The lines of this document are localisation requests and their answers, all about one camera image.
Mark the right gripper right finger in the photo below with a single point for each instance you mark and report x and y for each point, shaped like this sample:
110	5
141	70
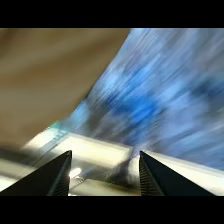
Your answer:
163	181

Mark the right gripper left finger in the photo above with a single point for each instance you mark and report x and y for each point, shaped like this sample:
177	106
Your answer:
46	181

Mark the brown T-shirt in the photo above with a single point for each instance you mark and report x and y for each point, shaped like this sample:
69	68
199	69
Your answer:
43	80

